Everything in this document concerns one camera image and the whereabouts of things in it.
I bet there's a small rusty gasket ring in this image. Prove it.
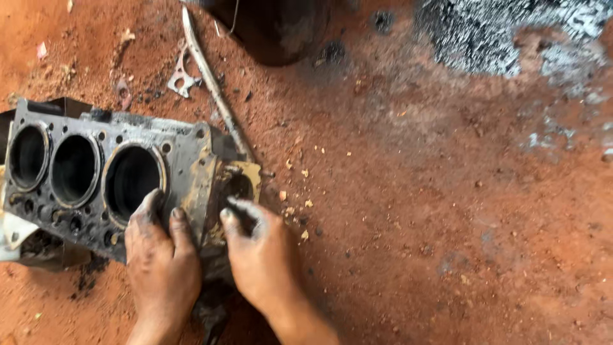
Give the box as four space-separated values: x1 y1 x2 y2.
115 78 133 112

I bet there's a long bent metal rod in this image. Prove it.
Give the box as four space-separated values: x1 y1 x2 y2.
181 5 256 164

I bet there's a dark round metal container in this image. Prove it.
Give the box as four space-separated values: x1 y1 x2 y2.
201 0 332 67

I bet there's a torn metal gasket piece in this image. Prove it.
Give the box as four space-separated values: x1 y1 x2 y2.
167 43 203 99

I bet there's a person's left hand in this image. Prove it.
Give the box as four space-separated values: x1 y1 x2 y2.
124 188 203 327

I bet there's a person's right hand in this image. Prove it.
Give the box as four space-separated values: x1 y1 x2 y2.
219 196 303 319

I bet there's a grimy grey engine block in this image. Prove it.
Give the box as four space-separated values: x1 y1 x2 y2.
0 97 263 269

